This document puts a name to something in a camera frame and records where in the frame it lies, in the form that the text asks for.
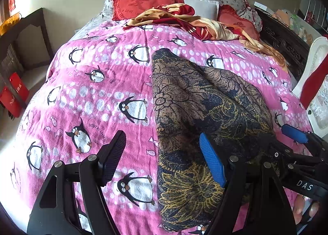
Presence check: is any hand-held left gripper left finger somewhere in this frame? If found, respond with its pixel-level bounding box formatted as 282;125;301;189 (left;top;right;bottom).
26;130;127;235

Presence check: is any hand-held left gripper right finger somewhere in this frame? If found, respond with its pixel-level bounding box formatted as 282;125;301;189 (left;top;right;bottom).
198;132;295;235

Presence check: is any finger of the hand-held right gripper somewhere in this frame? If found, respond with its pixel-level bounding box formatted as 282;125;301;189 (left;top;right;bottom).
281;124;328;160
266;141;318;174

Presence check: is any dark floral patterned garment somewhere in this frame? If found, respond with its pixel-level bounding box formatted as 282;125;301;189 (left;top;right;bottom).
151;48;277;233

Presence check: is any person's right hand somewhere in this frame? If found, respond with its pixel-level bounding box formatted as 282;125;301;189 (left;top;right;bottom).
292;195;321;225

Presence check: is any red cloth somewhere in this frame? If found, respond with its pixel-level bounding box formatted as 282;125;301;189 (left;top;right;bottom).
300;71;328;110

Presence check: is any pink penguin print blanket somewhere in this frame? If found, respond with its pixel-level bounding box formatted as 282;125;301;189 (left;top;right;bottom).
10;18;315;235

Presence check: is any dark carved wooden headboard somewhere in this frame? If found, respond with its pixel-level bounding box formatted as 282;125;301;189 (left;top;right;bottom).
254;8;312;81

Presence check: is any red paper bag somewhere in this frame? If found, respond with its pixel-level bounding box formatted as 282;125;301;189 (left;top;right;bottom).
9;72;30;102
0;86;22;118

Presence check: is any small red heart pillow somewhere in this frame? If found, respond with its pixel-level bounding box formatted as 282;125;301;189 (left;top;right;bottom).
217;4;262;41

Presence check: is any grey woven storage box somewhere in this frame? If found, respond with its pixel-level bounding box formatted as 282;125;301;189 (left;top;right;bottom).
0;44;25;79

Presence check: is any red and yellow blanket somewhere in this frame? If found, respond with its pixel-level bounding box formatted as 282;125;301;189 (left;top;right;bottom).
123;4;289;74

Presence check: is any white pillow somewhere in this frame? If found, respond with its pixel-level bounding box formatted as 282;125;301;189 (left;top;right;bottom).
179;0;220;20

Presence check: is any small floral pillow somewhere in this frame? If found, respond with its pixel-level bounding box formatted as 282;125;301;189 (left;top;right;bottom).
102;0;121;16

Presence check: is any large red heart pillow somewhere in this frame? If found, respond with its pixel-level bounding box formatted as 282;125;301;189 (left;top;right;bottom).
111;0;185;21

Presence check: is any dark wooden table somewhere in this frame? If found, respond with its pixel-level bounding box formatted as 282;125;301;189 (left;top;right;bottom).
0;7;53;71

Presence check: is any orange plastic basket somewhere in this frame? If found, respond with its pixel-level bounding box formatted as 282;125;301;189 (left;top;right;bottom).
0;12;22;36

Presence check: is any white wire rack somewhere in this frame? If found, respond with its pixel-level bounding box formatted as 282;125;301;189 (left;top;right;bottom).
305;0;328;28

